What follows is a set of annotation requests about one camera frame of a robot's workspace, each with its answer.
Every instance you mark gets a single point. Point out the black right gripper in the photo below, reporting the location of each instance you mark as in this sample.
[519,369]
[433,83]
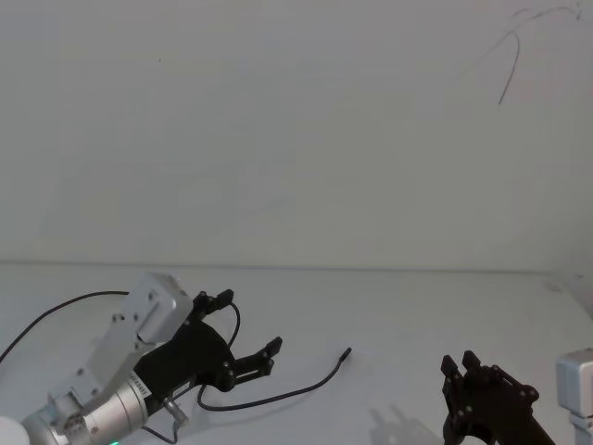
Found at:
[495,417]

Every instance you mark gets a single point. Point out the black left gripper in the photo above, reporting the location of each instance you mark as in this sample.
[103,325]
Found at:
[190,357]

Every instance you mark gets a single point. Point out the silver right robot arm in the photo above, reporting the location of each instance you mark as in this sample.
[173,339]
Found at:
[574,382]

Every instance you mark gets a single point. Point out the white table cloth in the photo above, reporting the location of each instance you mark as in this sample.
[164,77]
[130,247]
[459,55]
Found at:
[394,315]

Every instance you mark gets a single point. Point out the plain pale wall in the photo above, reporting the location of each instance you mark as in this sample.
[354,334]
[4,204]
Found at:
[296,139]

